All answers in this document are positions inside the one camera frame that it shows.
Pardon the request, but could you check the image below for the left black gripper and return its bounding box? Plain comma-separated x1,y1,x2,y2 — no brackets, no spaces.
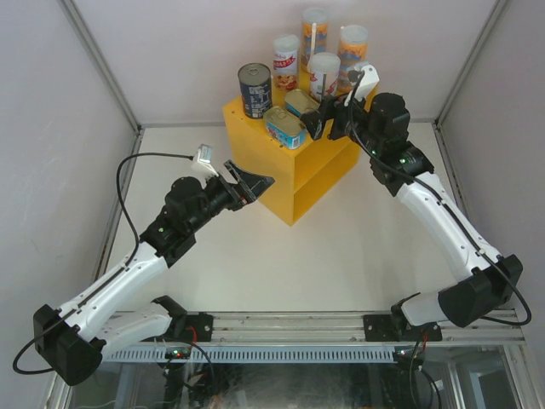
186,161,273,233

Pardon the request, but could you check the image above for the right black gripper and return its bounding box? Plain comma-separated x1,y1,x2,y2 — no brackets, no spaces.
301,85,383,157

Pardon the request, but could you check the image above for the gold tin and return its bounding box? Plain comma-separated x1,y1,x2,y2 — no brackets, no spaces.
263,106,306,150
284,89,319,118

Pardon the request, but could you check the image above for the small red-white can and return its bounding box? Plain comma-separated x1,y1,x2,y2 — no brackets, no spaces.
272,34,300,91
308,52,341,102

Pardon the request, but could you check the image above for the round tomato tin can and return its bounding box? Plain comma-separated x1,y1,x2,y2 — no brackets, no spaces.
238,63,273,119

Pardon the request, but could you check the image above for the tall can with white spoon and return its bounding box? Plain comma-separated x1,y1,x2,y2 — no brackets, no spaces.
301,8,329,72

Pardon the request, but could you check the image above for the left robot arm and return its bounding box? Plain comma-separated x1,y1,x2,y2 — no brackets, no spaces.
33,160,275,386

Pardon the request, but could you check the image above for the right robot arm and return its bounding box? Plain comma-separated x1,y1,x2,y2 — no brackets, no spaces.
301,93,523,340

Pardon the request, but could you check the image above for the yellow two-shelf cabinet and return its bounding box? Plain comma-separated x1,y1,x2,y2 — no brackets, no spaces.
222,96,361,226

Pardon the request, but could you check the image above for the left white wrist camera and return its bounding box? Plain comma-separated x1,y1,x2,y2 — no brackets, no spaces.
192,144,218,180

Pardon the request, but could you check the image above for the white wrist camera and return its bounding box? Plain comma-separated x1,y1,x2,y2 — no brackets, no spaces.
343,61,380,107
192,144,218,180

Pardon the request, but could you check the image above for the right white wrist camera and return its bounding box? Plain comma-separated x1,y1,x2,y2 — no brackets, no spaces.
343,61,380,107

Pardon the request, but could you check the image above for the left black camera cable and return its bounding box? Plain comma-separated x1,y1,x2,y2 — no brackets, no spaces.
11,153,197,376

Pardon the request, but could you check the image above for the black camera cable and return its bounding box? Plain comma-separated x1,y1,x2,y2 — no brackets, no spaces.
11,153,197,376
347,70,532,363

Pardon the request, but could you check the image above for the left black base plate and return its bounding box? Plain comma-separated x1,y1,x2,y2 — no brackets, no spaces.
172,312,214,343

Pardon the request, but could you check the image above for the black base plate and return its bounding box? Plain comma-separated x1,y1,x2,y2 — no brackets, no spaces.
172,312,214,343
363,314,443,342

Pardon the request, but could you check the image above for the aluminium front rail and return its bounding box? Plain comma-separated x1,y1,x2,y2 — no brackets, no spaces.
208,311,525,346

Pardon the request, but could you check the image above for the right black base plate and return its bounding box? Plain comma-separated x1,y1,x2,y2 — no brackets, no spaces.
363,314,443,342

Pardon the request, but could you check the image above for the right black camera cable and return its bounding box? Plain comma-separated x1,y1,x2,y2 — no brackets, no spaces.
347,70,532,363

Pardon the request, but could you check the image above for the grey slotted cable duct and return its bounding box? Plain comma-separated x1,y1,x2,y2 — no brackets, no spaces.
104,345,396,364

